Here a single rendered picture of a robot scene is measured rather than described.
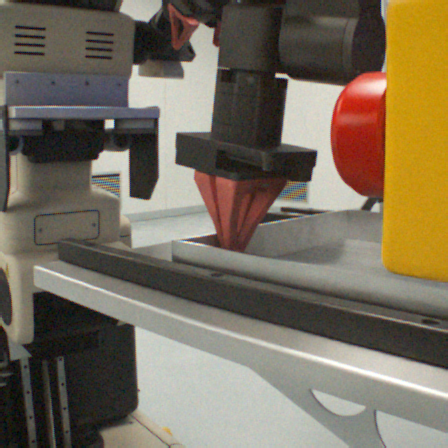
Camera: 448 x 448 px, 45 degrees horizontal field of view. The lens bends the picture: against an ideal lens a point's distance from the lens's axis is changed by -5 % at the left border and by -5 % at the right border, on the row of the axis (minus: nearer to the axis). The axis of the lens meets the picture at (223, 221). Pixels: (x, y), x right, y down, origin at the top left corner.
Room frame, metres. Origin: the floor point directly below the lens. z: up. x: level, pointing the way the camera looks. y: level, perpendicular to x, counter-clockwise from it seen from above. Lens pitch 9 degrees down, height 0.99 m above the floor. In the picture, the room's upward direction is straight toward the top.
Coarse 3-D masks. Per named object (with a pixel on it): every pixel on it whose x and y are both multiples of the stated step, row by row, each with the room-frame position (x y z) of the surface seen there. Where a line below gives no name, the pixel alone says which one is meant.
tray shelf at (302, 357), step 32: (160, 256) 0.53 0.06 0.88; (64, 288) 0.44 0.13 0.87; (96, 288) 0.41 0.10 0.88; (128, 288) 0.41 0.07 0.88; (128, 320) 0.38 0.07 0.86; (160, 320) 0.36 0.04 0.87; (192, 320) 0.34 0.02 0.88; (224, 320) 0.34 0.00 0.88; (256, 320) 0.34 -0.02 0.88; (224, 352) 0.32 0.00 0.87; (256, 352) 0.30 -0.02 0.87; (288, 352) 0.29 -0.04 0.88; (320, 352) 0.28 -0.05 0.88; (352, 352) 0.28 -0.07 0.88; (384, 352) 0.28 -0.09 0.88; (320, 384) 0.27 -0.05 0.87; (352, 384) 0.26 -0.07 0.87; (384, 384) 0.25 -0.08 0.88; (416, 384) 0.24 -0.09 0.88; (416, 416) 0.23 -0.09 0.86
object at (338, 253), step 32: (288, 224) 0.53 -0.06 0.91; (320, 224) 0.57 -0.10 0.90; (352, 224) 0.60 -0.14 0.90; (192, 256) 0.41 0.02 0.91; (224, 256) 0.39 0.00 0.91; (256, 256) 0.37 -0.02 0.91; (288, 256) 0.52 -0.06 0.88; (320, 256) 0.52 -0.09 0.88; (352, 256) 0.52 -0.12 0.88; (320, 288) 0.33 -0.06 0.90; (352, 288) 0.32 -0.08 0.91; (384, 288) 0.30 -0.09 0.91; (416, 288) 0.29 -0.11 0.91
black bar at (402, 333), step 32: (64, 256) 0.50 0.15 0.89; (96, 256) 0.46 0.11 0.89; (128, 256) 0.43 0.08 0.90; (160, 288) 0.40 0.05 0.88; (192, 288) 0.38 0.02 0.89; (224, 288) 0.36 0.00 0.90; (256, 288) 0.34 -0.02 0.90; (288, 288) 0.34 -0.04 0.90; (288, 320) 0.32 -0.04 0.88; (320, 320) 0.31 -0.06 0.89; (352, 320) 0.29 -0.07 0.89; (384, 320) 0.28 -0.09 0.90; (416, 320) 0.27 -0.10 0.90; (416, 352) 0.26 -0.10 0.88
